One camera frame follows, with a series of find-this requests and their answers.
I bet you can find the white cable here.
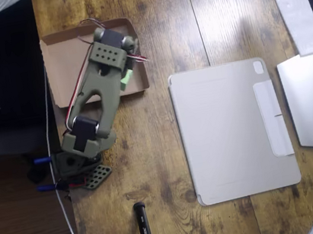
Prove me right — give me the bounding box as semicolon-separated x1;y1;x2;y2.
33;63;90;234

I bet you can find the perforated dark base plate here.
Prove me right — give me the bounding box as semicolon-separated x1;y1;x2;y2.
52;143;116;196

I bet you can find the green foam cube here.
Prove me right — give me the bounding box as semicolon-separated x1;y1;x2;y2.
117;68;137;93

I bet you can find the red black servo wire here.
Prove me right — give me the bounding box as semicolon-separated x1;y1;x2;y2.
74;15;109;48
127;51;150;67

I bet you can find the blue handled table clamp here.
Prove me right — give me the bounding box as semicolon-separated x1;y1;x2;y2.
33;155;52;166
37;182;57;193

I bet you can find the brown cardboard tray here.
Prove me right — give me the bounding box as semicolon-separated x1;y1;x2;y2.
37;14;152;111

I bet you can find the beige tablet case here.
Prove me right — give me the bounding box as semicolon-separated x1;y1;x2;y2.
166;53;304;209

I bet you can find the black camera stand pole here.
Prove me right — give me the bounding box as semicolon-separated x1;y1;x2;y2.
130;200;160;234

